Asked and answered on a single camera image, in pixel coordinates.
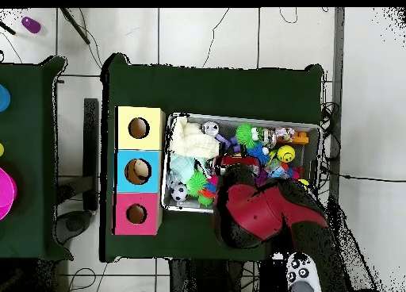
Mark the shallow clear mesh bin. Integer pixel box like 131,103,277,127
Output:
159,111,323,214

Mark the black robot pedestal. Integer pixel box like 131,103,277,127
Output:
169,258,261,292

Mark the black cable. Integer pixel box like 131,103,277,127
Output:
320,164,406,183

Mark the black rod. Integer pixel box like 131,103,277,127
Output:
59,7,91,45

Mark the silver crushed can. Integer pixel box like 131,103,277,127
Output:
201,121,220,136

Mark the black upright panel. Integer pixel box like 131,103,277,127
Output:
82,98,100,212

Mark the blue plastic cup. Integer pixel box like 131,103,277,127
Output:
0,83,11,113

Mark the yellow smiley face ball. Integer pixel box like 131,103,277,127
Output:
276,144,297,163

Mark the dark green side table cloth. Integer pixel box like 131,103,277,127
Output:
0,55,74,261

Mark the small black white soccer ball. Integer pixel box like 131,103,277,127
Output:
170,182,190,202

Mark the blue fuzzy toy with eyes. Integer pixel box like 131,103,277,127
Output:
246,142,271,166

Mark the purple bottle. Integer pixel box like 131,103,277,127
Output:
21,16,42,35

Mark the cream waffle cloth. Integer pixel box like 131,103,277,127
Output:
169,116,220,158

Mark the magenta plastic bowl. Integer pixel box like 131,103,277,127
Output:
0,166,17,221

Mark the wooden box with three holes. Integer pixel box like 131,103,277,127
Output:
112,106,167,236

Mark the green fuzzy toy with eyes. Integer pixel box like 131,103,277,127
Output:
235,123,262,148

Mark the light teal cloth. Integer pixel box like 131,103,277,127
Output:
170,155,197,176

